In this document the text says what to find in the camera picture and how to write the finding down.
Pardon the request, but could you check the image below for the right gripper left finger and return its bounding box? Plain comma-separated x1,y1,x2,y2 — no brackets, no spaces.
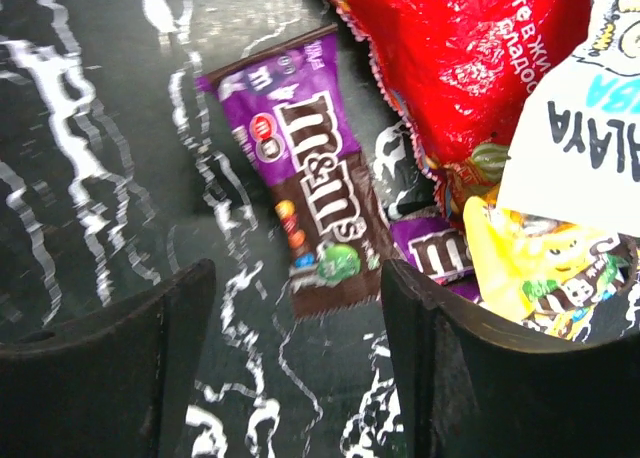
1,259,216,457

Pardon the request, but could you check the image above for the light blue snack packet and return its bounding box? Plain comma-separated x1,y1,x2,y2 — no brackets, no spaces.
497,0,639,237

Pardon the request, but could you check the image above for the purple M&M's packet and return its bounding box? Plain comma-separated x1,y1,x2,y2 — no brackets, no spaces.
197,25,398,320

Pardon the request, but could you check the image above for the red candy bag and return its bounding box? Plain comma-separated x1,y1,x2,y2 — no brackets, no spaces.
330,0,591,227

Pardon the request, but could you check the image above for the purple M&M's packet outside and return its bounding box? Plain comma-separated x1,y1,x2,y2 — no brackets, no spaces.
390,212,481,304

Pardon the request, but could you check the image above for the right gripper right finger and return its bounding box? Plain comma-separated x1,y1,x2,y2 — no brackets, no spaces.
381,260,639,457

